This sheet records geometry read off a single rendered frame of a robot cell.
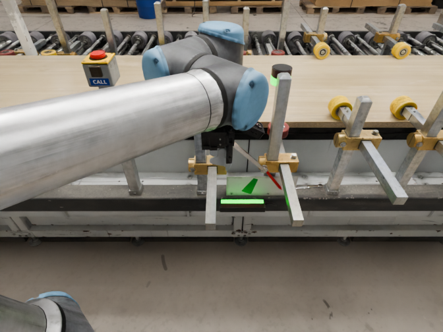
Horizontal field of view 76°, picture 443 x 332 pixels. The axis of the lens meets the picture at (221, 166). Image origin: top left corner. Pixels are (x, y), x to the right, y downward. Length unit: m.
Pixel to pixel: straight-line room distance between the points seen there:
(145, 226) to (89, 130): 1.45
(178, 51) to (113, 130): 0.25
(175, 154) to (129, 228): 0.65
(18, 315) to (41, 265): 1.35
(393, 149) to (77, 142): 1.30
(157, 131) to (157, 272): 1.45
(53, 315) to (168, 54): 0.56
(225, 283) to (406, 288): 0.98
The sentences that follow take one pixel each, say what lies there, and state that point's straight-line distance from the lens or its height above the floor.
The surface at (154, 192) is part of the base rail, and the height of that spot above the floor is 0.70.
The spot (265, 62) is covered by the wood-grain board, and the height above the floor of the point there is 0.90.
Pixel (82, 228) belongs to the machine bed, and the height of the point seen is 0.17.
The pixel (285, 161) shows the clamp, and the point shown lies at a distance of 1.00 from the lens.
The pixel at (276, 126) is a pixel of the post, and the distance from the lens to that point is 0.91.
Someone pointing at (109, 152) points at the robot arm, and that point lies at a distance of 0.31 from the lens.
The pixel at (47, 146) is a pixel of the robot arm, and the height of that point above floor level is 1.35.
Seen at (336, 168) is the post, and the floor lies 0.83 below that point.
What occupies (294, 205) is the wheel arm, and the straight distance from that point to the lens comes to 0.87.
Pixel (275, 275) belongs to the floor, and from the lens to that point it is 1.72.
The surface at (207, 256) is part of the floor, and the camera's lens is 1.75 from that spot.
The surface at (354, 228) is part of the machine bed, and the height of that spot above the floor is 0.17.
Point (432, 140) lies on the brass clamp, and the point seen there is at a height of 0.96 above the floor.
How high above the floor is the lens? 1.50
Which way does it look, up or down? 41 degrees down
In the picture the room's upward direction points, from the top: straight up
